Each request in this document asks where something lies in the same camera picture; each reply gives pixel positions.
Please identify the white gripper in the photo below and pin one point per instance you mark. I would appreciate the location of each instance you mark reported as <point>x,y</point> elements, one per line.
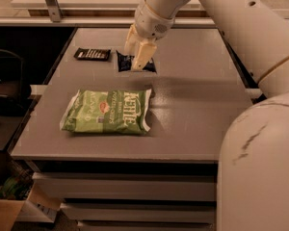
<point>149,23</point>

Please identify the blue rxbar blueberry bar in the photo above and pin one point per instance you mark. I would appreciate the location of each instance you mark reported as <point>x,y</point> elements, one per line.
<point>125,63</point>

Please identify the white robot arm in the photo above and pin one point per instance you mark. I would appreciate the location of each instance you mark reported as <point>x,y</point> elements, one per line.
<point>253,173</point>

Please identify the green jalapeno chip bag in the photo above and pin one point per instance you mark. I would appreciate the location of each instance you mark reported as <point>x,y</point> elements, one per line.
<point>115,111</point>

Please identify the black snack bar wrapper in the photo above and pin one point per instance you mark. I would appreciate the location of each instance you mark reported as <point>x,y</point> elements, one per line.
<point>83,54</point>

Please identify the grey drawer cabinet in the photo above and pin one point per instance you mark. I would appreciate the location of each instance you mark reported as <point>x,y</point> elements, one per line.
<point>126,150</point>

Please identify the black office chair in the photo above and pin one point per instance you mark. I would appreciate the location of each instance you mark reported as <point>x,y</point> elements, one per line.
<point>14,88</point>

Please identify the cardboard box with items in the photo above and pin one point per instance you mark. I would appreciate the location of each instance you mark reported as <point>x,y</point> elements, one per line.
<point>21,199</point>

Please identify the left metal shelf bracket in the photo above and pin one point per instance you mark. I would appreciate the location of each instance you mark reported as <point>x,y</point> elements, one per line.
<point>54,10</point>

